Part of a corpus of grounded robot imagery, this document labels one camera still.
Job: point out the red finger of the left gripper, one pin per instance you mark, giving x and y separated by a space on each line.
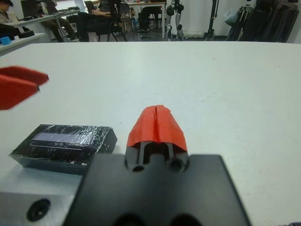
28 75
14 94

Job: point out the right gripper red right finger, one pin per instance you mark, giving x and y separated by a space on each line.
169 127

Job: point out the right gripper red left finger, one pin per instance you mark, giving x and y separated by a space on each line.
143 127

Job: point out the low white side table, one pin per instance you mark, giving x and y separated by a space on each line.
21 41

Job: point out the flat black object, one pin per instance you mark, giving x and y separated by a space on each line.
26 34

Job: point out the small blue object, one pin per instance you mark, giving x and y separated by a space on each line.
5 40

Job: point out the long white work table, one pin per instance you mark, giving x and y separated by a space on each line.
35 20

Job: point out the seated person brown trousers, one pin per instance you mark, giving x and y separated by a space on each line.
60 26

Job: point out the seated person beige jacket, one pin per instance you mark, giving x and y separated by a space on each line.
7 14

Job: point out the single black monitor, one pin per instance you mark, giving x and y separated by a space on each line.
29 8

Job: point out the seated person black shirt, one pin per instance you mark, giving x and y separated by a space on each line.
94 18

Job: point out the black laptop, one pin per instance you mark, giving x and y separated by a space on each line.
90 5

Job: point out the black office chair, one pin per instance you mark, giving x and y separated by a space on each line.
114 26

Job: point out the white desk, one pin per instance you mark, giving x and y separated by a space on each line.
163 21

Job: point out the person legs under desk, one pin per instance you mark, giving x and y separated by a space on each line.
147 17

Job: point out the small silver humanoid robot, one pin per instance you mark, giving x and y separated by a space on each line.
175 11

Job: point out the folded black stands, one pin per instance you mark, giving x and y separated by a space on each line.
240 28

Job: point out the clear plastic bag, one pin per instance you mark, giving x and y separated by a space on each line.
230 16

